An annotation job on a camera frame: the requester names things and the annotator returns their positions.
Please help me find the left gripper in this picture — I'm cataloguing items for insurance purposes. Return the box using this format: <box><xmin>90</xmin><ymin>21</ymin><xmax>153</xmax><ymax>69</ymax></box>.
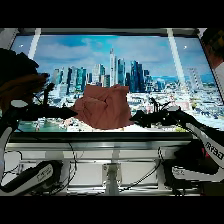
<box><xmin>41</xmin><ymin>105</ymin><xmax>78</xmax><ymax>121</ymax></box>

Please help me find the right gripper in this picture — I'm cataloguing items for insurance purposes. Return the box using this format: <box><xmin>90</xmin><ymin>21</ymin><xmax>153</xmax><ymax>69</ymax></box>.
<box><xmin>129</xmin><ymin>110</ymin><xmax>160</xmax><ymax>130</ymax></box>

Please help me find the pink garment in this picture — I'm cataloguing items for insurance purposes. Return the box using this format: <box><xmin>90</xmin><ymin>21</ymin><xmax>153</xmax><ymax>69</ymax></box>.
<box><xmin>71</xmin><ymin>83</ymin><xmax>135</xmax><ymax>131</ymax></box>

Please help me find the brown garment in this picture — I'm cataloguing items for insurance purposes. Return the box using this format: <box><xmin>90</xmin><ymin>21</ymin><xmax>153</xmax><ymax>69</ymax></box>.
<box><xmin>0</xmin><ymin>73</ymin><xmax>50</xmax><ymax>114</ymax></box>

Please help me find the red garment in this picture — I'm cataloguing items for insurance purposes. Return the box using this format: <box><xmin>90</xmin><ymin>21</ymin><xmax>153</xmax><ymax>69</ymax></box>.
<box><xmin>207</xmin><ymin>42</ymin><xmax>224</xmax><ymax>69</ymax></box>

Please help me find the yellow black checked garment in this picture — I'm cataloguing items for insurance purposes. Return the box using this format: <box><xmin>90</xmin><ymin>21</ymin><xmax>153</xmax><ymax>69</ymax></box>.
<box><xmin>201</xmin><ymin>28</ymin><xmax>224</xmax><ymax>52</ymax></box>

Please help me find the silver frame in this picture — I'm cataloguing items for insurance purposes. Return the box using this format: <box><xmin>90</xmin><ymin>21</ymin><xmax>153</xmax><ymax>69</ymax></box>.
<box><xmin>0</xmin><ymin>132</ymin><xmax>224</xmax><ymax>197</ymax></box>

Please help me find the black cable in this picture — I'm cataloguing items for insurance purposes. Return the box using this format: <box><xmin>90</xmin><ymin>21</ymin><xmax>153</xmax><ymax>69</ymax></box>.
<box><xmin>119</xmin><ymin>146</ymin><xmax>165</xmax><ymax>193</ymax></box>
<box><xmin>46</xmin><ymin>142</ymin><xmax>78</xmax><ymax>196</ymax></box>

